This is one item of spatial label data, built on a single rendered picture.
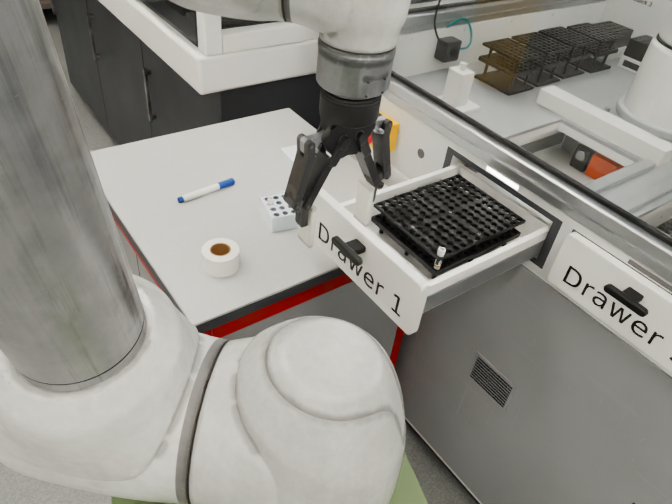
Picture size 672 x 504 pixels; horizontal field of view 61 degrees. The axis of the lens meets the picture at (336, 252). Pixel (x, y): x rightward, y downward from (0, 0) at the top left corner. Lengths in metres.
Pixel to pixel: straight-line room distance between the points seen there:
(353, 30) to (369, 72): 0.05
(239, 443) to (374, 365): 0.12
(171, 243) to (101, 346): 0.75
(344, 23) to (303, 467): 0.43
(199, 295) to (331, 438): 0.64
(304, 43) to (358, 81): 1.07
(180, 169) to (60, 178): 1.07
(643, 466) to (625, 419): 0.09
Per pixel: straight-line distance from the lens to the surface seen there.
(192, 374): 0.52
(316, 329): 0.49
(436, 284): 0.92
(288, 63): 1.72
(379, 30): 0.65
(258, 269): 1.10
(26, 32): 0.29
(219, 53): 1.60
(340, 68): 0.67
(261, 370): 0.47
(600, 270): 1.06
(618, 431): 1.23
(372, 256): 0.93
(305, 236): 0.80
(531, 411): 1.35
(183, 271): 1.10
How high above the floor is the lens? 1.50
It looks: 40 degrees down
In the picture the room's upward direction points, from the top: 7 degrees clockwise
